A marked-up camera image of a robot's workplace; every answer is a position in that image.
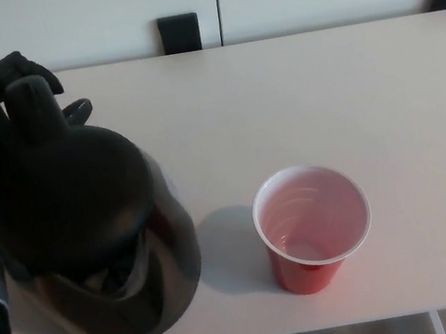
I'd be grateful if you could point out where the black electric kettle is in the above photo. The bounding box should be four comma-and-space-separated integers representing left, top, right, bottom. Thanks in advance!
0, 55, 214, 334

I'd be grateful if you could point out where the red plastic cup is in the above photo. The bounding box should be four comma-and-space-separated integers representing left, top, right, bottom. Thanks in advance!
246, 156, 382, 302

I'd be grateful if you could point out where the white metal table leg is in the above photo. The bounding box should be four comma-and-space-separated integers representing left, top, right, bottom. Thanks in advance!
428, 309, 446, 334

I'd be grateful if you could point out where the black wall bracket left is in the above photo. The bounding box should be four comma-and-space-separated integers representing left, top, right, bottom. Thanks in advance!
155, 12, 203, 56

